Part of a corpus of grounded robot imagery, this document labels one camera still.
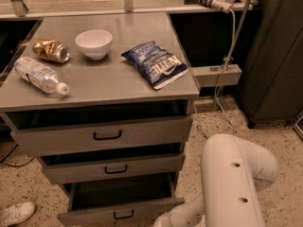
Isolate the grey top drawer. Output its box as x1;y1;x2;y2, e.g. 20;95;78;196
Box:
11;116;192;156

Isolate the grey back shelf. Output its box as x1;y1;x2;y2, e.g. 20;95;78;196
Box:
0;0;259;20

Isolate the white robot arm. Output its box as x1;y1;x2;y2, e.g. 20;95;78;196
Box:
152;133;279;227

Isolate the white power adapter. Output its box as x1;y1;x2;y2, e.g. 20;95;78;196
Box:
211;0;232;13

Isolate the grey metal bracket box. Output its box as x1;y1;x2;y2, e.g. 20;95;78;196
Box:
192;64;242;88

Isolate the gold crushed can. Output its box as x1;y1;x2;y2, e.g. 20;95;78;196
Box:
32;39;70;63

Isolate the dark grey cabinet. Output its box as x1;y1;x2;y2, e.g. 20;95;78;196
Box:
236;0;303;129

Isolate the grey middle drawer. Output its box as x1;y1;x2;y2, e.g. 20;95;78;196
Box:
43;153;185;183

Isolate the blue chip bag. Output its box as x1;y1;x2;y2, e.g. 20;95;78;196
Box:
121;41;188;90

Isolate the white sneaker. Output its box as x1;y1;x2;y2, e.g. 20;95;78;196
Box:
0;201;36;227

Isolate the black floor cable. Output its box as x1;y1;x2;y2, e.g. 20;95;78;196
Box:
0;144;36;168

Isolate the white power cable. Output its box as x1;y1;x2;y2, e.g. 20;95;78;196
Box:
192;9;237;140

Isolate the white bowl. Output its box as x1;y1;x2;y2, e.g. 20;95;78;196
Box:
75;29;113;60

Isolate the clear plastic water bottle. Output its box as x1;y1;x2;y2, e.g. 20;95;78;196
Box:
14;57;69;96

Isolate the grey drawer cabinet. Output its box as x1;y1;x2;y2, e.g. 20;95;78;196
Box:
0;12;201;227

